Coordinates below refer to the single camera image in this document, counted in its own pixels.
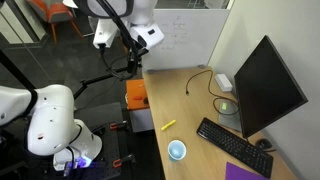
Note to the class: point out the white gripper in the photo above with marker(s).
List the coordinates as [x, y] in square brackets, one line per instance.
[148, 35]

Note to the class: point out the yellow marker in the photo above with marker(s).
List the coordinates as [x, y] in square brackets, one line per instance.
[168, 125]

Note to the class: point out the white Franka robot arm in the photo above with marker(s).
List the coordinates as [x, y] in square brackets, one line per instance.
[50, 116]

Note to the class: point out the light blue cup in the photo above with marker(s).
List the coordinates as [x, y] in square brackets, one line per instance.
[176, 150]

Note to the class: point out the grey whiteboard foot clip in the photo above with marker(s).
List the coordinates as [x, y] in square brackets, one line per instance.
[150, 71]
[201, 66]

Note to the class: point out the orange box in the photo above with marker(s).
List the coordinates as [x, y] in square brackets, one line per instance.
[135, 90]

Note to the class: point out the black tripod pole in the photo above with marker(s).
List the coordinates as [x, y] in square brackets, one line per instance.
[96, 79]

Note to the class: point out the white cabinet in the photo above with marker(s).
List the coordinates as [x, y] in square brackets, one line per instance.
[141, 120]

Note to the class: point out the white whiteboard panel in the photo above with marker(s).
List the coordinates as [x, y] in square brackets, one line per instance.
[193, 40]

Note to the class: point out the white round table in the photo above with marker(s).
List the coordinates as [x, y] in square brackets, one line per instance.
[69, 2]

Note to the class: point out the orange chair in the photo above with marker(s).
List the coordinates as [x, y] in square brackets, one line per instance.
[56, 13]

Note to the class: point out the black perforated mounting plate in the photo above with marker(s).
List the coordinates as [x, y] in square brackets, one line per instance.
[111, 150]

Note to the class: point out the white power adapter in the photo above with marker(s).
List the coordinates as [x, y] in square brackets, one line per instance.
[223, 82]

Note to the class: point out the green sticker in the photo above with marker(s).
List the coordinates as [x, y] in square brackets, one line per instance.
[224, 106]

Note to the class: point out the grey monitor base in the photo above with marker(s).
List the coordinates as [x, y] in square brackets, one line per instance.
[230, 121]

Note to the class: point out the black keyboard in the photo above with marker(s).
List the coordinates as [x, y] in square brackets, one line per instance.
[233, 146]

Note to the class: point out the black computer monitor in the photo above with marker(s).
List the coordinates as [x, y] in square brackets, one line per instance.
[266, 90]

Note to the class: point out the purple paper sheet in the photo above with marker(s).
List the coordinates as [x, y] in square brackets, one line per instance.
[240, 171]

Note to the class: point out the black computer mouse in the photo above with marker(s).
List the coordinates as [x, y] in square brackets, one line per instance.
[264, 144]

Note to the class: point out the black diagonal frame bar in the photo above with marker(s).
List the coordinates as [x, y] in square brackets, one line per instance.
[15, 71]

